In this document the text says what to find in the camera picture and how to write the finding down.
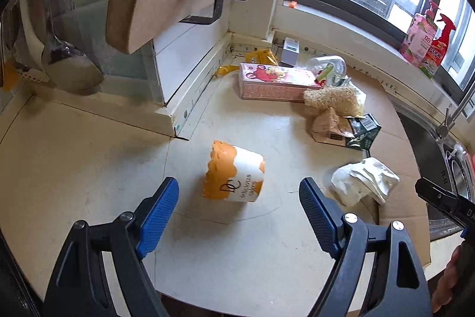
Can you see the brown cardboard sheet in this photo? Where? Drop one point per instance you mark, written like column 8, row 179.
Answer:
column 404, row 213

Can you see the white and purple small box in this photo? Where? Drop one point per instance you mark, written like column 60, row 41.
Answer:
column 290, row 53

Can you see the round steel basin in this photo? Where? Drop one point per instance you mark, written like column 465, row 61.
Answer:
column 460, row 179

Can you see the stainless steel sink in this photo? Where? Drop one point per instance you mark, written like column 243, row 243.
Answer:
column 426, row 161

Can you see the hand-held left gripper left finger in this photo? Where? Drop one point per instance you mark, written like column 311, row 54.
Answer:
column 159, row 216

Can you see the clear plastic bottle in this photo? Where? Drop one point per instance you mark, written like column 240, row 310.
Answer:
column 330, row 62

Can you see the steel faucet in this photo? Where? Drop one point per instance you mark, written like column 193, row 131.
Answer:
column 443, row 129

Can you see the white paper bag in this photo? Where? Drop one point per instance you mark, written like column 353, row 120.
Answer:
column 356, row 183

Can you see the person's right hand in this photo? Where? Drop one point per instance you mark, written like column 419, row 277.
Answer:
column 447, row 283

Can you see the steel ladle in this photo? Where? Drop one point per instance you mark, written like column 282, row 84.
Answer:
column 70, row 68

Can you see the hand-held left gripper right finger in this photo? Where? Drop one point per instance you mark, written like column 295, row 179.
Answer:
column 315, row 213

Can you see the white slotted spoon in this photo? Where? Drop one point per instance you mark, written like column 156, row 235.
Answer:
column 33, row 73

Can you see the pink cartoon print box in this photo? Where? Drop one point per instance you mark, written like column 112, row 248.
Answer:
column 274, row 86

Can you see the pink soap refill pouch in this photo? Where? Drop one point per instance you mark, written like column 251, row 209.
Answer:
column 419, row 38

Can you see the yellow snack wrapper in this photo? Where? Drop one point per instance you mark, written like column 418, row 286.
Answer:
column 265, row 56

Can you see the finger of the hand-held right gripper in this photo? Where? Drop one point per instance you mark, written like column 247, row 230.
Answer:
column 438, row 196

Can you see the orange and white paper cup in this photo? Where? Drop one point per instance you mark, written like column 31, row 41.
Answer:
column 241, row 168

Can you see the crumpled brown paper bag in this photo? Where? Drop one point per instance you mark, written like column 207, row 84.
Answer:
column 330, row 127

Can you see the beige loofah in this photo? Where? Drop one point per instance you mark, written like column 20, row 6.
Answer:
column 330, row 99

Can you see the red spray bottle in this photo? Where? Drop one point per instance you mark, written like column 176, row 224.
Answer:
column 439, row 49

